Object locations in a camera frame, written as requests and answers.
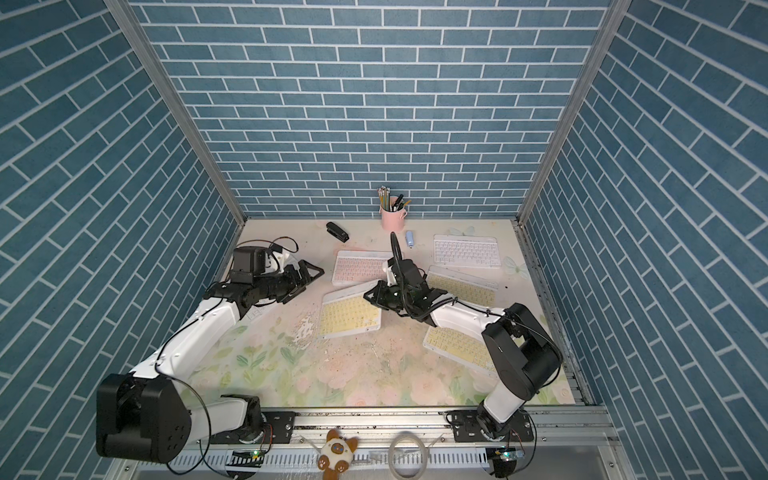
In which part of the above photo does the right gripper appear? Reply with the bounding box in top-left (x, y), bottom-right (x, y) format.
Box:
top-left (364, 281), bottom-right (415, 314)

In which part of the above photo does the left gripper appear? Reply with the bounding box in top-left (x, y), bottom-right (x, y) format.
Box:
top-left (253, 260), bottom-right (324, 302)

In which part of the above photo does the yellow keyboard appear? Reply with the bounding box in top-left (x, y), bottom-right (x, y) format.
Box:
top-left (423, 327), bottom-right (496, 375)
top-left (318, 280), bottom-right (382, 339)
top-left (427, 266), bottom-right (499, 307)

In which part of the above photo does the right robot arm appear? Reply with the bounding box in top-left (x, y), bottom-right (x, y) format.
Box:
top-left (363, 280), bottom-right (563, 439)

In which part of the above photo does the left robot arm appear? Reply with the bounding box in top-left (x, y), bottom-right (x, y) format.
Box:
top-left (95, 260), bottom-right (324, 464)

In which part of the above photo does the pink keyboard far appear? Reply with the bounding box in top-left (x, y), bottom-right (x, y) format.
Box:
top-left (332, 251), bottom-right (391, 287)

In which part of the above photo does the black stapler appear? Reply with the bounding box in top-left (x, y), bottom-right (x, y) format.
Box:
top-left (326, 222), bottom-right (350, 243)

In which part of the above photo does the white keyboard left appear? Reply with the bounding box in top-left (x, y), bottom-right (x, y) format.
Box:
top-left (243, 304), bottom-right (274, 323)

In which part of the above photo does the white keyboard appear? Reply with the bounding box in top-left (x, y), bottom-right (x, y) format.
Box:
top-left (243, 304), bottom-right (274, 323)
top-left (433, 235), bottom-right (501, 269)

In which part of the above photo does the pink pen cup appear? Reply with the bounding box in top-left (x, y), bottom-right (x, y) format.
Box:
top-left (380, 197), bottom-right (408, 232)

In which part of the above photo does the white keyboard right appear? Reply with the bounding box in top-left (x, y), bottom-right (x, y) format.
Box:
top-left (433, 235), bottom-right (501, 269)

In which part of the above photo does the plush toy cat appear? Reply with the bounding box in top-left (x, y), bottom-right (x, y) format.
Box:
top-left (317, 429), bottom-right (359, 480)

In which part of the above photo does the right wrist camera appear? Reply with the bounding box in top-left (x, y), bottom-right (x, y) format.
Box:
top-left (387, 232), bottom-right (424, 291)

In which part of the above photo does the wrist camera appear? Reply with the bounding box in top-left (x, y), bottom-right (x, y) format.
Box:
top-left (229, 245), bottom-right (283, 285)
top-left (387, 232), bottom-right (424, 291)

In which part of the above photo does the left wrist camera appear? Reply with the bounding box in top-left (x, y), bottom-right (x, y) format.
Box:
top-left (229, 245), bottom-right (283, 285)

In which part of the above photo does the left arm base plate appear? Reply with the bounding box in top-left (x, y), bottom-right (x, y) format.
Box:
top-left (211, 410), bottom-right (296, 446)

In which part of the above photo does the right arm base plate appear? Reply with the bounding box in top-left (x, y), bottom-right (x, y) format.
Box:
top-left (444, 408), bottom-right (535, 443)

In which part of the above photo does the coiled white cable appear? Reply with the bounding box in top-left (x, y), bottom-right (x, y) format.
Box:
top-left (387, 431), bottom-right (430, 480)

